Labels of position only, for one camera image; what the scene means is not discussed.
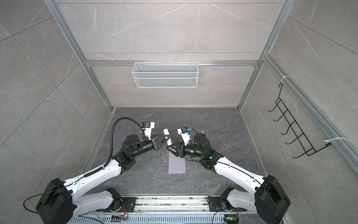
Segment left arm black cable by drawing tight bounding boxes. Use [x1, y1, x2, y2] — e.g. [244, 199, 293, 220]
[83, 117, 143, 177]

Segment grey purple envelope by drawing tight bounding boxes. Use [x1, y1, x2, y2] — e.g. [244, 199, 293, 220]
[168, 153, 186, 175]

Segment white glue stick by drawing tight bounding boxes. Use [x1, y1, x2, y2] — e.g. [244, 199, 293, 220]
[163, 128, 172, 146]

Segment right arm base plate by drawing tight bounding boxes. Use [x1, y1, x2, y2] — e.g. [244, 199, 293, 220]
[207, 196, 223, 212]

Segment white vented cable duct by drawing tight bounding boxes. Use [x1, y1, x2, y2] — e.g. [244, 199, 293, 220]
[69, 214, 227, 224]

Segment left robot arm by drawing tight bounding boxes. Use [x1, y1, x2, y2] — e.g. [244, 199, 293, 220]
[36, 134, 169, 224]

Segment aluminium rail frame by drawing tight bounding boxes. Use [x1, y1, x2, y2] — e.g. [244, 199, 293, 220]
[72, 195, 289, 215]

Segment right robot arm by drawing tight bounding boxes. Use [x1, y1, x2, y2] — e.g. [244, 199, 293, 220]
[164, 129, 291, 224]

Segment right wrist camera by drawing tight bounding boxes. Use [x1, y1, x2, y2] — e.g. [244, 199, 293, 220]
[177, 126, 191, 146]

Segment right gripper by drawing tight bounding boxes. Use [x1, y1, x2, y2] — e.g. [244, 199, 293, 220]
[167, 140, 205, 159]

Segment black wire hook rack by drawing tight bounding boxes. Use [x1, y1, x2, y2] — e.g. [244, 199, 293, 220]
[268, 83, 332, 159]

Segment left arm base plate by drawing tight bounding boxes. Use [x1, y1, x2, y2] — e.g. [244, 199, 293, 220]
[117, 197, 137, 213]

